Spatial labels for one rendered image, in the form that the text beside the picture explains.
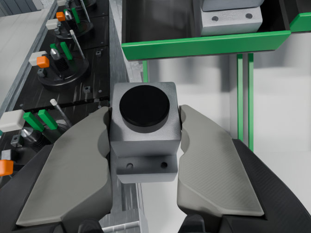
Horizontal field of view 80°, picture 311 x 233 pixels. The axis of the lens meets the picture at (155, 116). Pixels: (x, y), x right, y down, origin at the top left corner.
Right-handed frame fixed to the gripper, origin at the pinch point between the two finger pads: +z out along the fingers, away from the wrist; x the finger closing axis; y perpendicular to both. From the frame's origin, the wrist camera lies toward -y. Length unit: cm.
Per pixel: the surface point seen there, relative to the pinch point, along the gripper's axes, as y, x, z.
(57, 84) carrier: 11.0, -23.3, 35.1
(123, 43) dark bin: -3.5, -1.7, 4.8
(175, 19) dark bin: -5.0, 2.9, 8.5
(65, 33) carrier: 2, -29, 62
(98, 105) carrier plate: 14.2, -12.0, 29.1
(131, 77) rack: 4.0, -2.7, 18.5
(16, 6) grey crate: -8, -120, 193
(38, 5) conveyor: -7, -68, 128
